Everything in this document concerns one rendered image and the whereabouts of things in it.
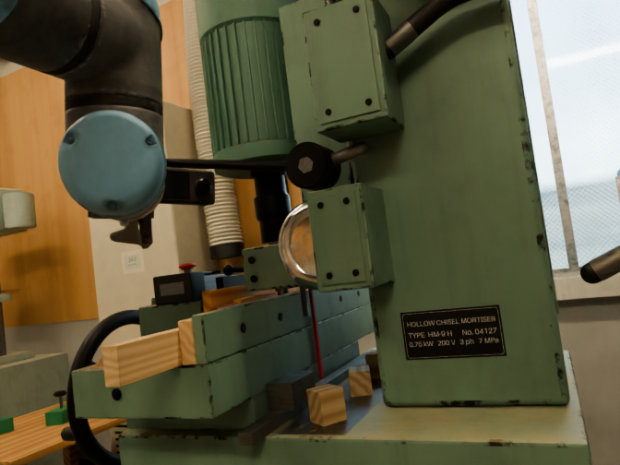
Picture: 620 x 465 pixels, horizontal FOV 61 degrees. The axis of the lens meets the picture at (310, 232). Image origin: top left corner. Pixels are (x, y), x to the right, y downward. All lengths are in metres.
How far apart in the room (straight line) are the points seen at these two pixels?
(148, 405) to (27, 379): 2.36
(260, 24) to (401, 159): 0.33
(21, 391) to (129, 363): 2.45
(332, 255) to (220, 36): 0.43
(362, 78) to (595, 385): 1.63
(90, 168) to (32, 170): 3.04
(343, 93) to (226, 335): 0.31
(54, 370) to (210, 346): 2.52
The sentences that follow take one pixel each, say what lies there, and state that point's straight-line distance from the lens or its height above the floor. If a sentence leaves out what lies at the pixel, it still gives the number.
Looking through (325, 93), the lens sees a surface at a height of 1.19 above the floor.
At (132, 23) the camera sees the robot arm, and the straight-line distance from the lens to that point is 0.53.
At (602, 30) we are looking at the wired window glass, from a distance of 2.21.
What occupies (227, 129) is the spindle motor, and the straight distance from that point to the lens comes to 0.83.
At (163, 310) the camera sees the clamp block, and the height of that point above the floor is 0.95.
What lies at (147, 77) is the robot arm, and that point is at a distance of 0.53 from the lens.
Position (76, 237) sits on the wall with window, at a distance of 3.22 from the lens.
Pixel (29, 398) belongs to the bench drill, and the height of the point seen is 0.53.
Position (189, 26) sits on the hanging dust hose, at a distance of 2.58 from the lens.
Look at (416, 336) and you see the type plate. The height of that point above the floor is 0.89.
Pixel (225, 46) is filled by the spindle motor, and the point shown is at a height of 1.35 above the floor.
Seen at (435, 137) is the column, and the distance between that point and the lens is 0.68.
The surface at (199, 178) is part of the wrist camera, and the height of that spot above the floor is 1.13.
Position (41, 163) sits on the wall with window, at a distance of 3.48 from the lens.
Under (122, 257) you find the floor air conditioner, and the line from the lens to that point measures 2.53.
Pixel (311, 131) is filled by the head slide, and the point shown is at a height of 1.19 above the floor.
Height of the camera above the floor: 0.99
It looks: 4 degrees up
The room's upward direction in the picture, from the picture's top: 7 degrees counter-clockwise
